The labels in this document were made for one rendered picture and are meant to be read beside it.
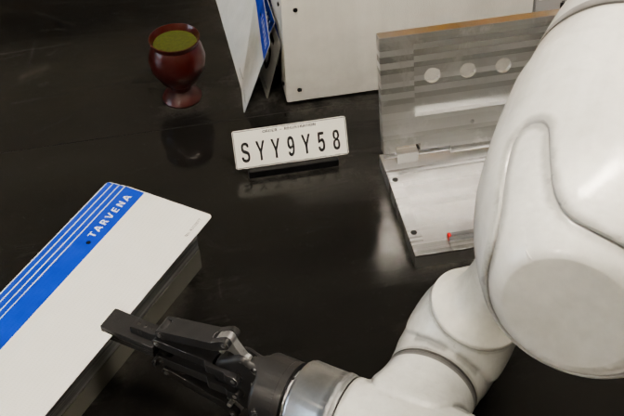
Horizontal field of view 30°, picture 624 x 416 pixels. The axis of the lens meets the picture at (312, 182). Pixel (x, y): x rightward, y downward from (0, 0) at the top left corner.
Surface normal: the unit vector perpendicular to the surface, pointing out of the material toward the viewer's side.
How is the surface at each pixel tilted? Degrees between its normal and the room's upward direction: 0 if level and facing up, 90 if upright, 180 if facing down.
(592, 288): 89
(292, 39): 90
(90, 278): 0
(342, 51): 90
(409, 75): 80
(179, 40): 0
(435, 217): 0
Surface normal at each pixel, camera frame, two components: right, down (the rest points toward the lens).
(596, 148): -0.26, -0.59
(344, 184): -0.04, -0.75
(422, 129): 0.17, 0.50
